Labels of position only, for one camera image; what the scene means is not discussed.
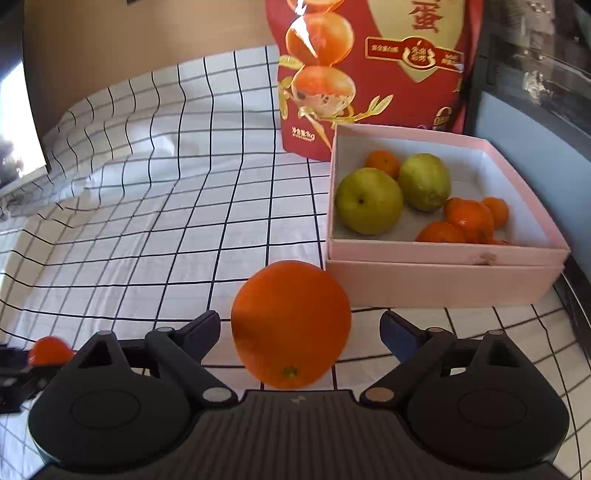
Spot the small red orange mandarin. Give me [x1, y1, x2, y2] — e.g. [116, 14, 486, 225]
[27, 336, 74, 367]

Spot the large navel orange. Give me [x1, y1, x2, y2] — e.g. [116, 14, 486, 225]
[230, 260, 352, 390]

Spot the yellow green pear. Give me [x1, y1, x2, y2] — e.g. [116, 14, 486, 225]
[335, 167, 404, 235]

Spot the yellow green lemon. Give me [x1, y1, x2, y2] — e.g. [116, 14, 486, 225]
[398, 153, 452, 212]

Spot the pink white gift box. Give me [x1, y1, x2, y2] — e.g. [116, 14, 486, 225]
[325, 125, 570, 308]

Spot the white black checkered tablecloth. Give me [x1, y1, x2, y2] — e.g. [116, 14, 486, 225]
[0, 44, 583, 480]

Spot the small mandarin in box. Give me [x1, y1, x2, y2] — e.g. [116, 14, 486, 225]
[363, 150, 402, 180]

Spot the monitor screen at left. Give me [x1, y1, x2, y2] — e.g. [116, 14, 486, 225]
[0, 61, 48, 197]

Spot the glass panel computer case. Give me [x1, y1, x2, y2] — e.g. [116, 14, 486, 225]
[466, 1, 590, 275]

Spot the red quail egg snack bag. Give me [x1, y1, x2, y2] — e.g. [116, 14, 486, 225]
[266, 0, 485, 161]

